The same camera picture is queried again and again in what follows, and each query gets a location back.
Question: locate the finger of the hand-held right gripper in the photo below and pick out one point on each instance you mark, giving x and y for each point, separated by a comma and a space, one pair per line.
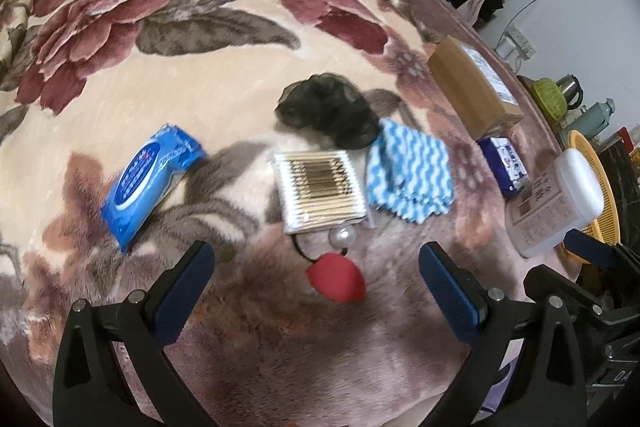
555, 282
585, 247

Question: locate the cotton swabs pack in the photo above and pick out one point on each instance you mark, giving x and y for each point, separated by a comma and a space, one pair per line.
315, 187

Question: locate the yellow plastic basket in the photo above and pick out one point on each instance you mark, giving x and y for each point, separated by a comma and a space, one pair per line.
600, 167

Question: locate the white power strip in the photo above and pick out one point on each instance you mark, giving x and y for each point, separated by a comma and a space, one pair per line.
517, 39

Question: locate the cardboard box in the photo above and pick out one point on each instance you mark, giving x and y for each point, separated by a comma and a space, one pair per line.
470, 92

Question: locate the white plastic canister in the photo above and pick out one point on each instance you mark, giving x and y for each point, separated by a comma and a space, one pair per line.
550, 202

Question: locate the floral fleece blanket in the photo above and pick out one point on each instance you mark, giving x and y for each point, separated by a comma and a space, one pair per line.
200, 107

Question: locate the blue wavy striped cloth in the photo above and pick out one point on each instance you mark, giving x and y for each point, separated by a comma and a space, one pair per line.
410, 172

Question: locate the blue wet wipes pack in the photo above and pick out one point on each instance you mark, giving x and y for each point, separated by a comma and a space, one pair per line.
145, 182

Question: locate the green plastic basket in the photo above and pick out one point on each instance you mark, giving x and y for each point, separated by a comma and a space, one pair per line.
547, 97

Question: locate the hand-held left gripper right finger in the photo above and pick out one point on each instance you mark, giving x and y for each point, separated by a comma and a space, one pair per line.
452, 294

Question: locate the red makeup sponge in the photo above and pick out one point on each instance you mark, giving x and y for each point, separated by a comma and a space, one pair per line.
335, 279

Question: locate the steel kettle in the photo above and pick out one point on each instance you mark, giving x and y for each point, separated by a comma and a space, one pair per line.
567, 89

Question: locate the grey-green thermos jug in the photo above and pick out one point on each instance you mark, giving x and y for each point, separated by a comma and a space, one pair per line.
595, 112

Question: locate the purple plastic stool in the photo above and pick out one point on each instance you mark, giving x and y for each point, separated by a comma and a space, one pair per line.
497, 389

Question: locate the black mesh scrunchie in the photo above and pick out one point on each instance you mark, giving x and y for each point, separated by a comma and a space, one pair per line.
325, 112

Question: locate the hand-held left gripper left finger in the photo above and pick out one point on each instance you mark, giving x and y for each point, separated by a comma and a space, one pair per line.
182, 292

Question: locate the dark blue tissue pack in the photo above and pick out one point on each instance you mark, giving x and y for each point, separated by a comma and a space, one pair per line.
505, 164

